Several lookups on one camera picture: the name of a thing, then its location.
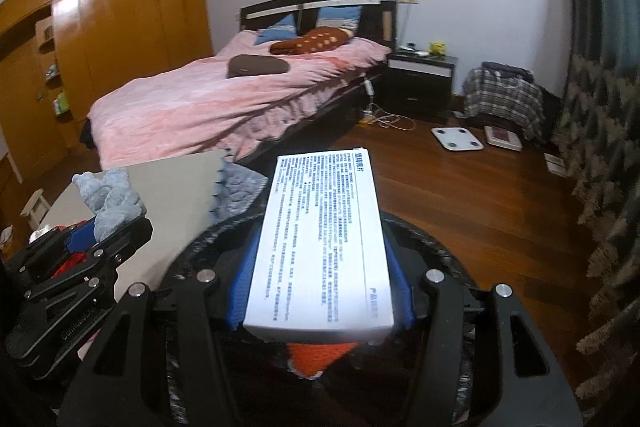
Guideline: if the black white nightstand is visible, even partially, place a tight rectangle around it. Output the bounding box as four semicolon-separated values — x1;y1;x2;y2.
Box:
378;51;458;120

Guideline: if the white bathroom scale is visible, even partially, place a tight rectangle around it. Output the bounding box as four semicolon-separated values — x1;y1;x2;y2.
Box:
431;127;484;152

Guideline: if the right blue pillow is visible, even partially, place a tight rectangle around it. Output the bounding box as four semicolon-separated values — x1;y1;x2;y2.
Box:
316;5;362;34

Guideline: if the blue pillow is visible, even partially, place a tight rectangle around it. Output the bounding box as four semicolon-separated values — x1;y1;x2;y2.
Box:
254;14;297;46
316;5;362;34

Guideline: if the patterned curtain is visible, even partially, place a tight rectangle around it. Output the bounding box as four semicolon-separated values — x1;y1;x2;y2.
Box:
554;0;639;415

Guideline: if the white printed medicine box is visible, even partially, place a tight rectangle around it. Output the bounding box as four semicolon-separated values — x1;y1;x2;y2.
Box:
243;148;395;343

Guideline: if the black bed headboard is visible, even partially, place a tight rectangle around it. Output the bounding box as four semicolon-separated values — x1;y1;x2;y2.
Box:
239;0;397;49

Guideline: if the wooden wardrobe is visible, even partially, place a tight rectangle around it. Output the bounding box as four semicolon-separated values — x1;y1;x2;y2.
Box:
1;0;214;179

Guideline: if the brown cushion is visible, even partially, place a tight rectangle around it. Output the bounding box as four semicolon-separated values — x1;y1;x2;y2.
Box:
227;54;290;78

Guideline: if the left blue pillow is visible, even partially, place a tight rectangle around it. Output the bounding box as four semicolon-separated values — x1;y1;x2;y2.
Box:
254;14;297;46

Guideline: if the black trash bin with liner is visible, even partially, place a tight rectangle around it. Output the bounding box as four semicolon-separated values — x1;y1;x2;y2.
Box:
160;210;475;426

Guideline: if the white cable on floor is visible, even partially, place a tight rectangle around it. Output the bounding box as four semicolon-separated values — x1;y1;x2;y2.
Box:
357;78;418;132

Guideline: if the plaid cloth covered chair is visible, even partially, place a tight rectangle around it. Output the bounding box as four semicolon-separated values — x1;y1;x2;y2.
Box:
462;63;544;140

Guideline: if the red dotted pillow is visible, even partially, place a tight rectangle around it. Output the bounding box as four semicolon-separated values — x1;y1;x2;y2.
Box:
269;26;355;55

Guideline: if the yellow toy on nightstand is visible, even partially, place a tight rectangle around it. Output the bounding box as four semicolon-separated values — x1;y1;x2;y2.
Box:
428;41;447;56

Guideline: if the grey sock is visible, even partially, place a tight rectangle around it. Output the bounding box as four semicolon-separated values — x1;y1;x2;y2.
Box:
72;168;146;243

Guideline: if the grey quilted table cover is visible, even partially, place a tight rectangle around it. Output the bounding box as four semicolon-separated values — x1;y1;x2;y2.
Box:
209;159;268;225

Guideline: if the small white stool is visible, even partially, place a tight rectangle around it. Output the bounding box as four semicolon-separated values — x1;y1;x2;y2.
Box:
21;188;51;231

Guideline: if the orange foam net sleeve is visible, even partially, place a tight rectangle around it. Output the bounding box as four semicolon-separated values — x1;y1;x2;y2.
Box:
286;343;358;379

